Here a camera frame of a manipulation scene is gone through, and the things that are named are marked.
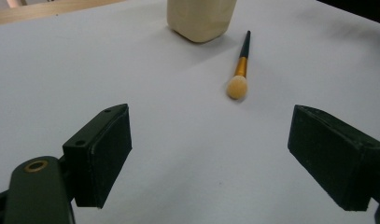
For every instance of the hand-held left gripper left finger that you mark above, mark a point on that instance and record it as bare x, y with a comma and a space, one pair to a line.
97, 155

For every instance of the cream container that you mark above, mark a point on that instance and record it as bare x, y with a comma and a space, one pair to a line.
200, 18

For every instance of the makeup brush with gold ferrule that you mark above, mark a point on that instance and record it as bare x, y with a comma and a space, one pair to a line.
240, 67

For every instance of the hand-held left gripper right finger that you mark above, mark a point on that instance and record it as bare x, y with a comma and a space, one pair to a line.
330, 155

